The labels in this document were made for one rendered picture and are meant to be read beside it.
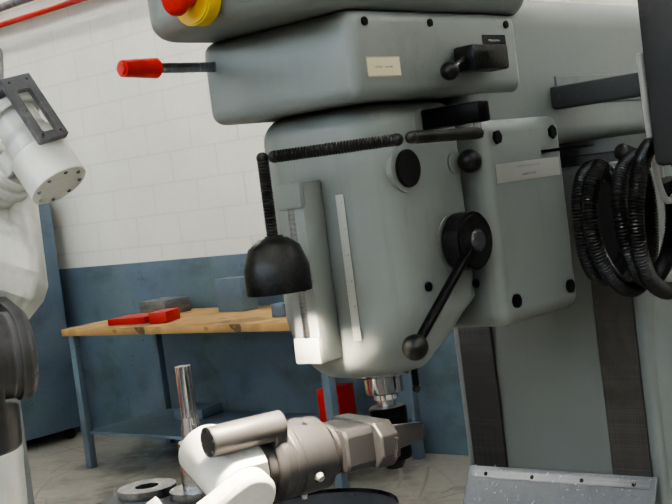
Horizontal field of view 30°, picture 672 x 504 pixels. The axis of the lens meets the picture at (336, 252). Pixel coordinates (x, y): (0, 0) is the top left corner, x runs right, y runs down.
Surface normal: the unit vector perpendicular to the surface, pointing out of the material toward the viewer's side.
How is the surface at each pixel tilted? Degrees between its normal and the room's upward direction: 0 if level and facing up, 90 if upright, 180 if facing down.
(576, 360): 90
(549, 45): 90
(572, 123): 90
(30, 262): 58
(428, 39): 90
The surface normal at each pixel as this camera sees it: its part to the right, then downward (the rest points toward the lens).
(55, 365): 0.75, -0.06
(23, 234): 0.66, -0.60
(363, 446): 0.55, -0.03
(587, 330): -0.65, 0.12
